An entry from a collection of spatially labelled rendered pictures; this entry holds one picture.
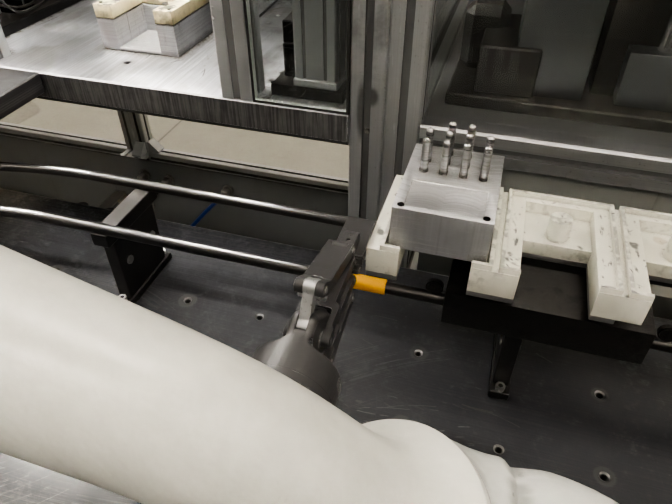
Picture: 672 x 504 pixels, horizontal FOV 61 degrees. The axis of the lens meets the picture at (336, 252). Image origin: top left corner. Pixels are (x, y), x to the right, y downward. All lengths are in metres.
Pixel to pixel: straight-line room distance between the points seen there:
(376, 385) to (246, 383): 0.53
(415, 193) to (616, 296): 0.20
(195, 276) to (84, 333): 0.68
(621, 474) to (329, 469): 0.54
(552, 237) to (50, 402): 0.53
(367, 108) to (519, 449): 0.43
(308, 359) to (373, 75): 0.39
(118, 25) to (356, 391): 0.65
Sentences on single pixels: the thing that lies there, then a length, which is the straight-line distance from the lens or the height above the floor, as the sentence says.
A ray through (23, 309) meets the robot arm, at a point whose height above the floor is 1.13.
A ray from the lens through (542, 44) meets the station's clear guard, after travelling 0.70.
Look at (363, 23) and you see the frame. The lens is 0.69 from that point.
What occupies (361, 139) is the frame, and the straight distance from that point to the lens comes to 0.75.
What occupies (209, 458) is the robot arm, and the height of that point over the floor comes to 1.09.
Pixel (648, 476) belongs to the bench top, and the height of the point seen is 0.68.
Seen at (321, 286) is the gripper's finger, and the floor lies 0.94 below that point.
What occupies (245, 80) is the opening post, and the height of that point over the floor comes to 0.94.
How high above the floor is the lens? 1.24
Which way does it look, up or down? 40 degrees down
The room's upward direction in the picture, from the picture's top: straight up
